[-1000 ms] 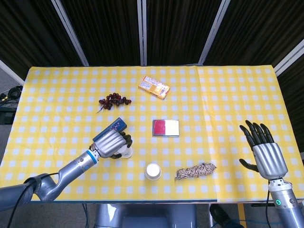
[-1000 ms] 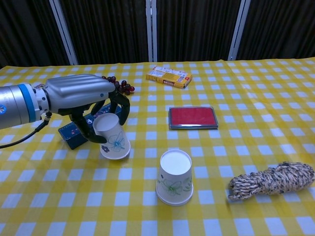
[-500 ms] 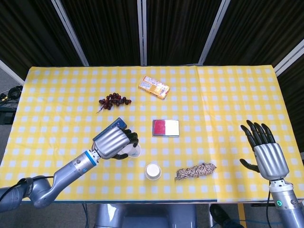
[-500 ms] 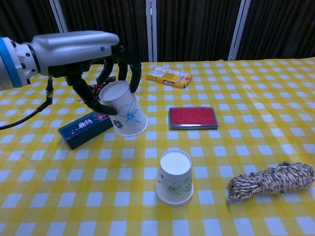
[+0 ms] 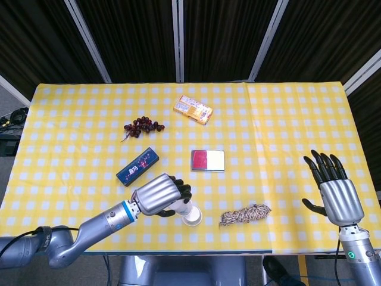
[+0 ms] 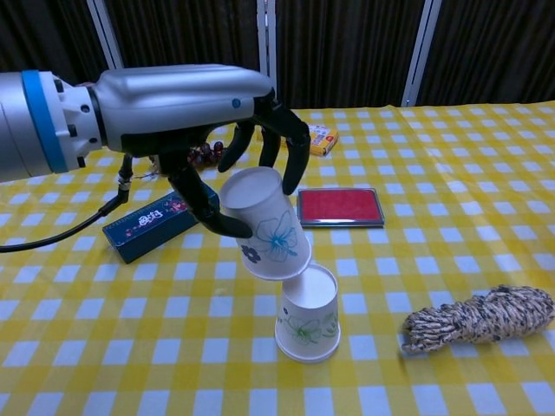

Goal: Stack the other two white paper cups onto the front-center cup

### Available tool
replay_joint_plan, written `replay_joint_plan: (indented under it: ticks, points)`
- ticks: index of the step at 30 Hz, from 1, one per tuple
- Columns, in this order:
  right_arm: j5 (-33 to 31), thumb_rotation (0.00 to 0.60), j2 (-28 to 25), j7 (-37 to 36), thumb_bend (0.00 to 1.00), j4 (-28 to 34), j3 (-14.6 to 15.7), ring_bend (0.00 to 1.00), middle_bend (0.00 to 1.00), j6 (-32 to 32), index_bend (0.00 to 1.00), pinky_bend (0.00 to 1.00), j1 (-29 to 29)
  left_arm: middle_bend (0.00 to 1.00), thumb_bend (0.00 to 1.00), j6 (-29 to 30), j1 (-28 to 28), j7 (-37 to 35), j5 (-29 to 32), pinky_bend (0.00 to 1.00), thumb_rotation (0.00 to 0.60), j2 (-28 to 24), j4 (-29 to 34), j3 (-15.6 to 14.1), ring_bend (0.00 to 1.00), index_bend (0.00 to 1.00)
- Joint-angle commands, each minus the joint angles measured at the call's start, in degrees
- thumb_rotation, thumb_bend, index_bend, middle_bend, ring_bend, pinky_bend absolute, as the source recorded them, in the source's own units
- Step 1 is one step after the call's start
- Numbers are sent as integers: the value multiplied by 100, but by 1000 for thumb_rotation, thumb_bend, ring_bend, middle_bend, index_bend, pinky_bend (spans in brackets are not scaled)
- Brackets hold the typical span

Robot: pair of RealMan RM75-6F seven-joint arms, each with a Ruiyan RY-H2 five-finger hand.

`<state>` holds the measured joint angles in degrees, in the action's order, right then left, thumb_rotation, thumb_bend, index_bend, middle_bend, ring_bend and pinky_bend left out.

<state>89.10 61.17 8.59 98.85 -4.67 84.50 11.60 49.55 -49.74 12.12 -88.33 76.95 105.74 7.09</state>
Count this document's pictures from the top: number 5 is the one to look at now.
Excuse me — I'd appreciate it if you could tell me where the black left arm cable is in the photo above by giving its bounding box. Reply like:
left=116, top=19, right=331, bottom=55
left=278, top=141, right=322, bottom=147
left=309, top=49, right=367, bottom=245
left=0, top=225, right=80, bottom=260

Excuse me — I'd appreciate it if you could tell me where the dark red grape bunch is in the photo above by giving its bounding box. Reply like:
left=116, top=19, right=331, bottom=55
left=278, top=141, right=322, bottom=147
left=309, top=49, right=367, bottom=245
left=120, top=116, right=165, bottom=143

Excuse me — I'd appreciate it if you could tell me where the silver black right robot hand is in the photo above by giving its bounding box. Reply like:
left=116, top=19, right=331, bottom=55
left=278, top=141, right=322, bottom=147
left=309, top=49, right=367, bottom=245
left=302, top=149, right=366, bottom=227

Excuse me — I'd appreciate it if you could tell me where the black floor cable pile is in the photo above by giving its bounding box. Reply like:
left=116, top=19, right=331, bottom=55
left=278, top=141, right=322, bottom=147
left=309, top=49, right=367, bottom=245
left=0, top=107, right=30, bottom=129

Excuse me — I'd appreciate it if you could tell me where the yellow white checked tablecloth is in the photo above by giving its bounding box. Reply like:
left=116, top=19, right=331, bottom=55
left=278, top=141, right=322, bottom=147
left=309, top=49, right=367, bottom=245
left=0, top=82, right=381, bottom=256

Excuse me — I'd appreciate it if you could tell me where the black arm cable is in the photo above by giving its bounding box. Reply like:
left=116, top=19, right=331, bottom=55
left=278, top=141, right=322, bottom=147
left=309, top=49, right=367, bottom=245
left=332, top=235, right=343, bottom=286
left=0, top=225, right=80, bottom=260

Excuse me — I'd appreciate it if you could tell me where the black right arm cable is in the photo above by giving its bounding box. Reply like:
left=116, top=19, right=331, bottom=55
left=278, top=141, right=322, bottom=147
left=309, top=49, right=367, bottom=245
left=332, top=235, right=343, bottom=286

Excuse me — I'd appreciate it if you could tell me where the yellow snack box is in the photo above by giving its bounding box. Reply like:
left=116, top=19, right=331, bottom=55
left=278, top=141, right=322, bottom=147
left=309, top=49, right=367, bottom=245
left=173, top=95, right=214, bottom=126

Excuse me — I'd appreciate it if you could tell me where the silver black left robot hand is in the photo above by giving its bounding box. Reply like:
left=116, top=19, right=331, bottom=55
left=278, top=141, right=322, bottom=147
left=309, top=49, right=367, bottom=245
left=132, top=173, right=193, bottom=217

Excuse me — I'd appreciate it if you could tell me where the white partition frame post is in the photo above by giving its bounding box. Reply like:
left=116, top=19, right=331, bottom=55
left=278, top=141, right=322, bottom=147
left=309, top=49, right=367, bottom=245
left=64, top=0, right=113, bottom=83
left=248, top=0, right=287, bottom=82
left=0, top=74, right=31, bottom=107
left=171, top=0, right=186, bottom=83
left=344, top=61, right=381, bottom=96

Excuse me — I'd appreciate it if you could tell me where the red and white flat box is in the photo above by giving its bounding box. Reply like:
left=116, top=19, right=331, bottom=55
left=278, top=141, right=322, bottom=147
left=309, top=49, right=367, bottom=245
left=190, top=150, right=226, bottom=173

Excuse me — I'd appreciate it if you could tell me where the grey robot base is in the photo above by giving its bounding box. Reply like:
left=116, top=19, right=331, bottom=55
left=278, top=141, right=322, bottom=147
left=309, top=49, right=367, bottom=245
left=118, top=254, right=248, bottom=286

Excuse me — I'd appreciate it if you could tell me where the long dark blue box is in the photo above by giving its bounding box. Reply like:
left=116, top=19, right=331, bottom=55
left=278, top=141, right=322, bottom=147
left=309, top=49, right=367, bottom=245
left=115, top=147, right=160, bottom=188

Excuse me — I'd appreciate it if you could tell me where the black shoe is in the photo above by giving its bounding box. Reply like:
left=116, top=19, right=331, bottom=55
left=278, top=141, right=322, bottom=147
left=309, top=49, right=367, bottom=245
left=263, top=256, right=299, bottom=286

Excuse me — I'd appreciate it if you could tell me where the speckled beige rope bundle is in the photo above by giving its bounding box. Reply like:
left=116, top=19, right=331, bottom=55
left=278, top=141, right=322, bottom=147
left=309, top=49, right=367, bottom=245
left=219, top=203, right=273, bottom=228

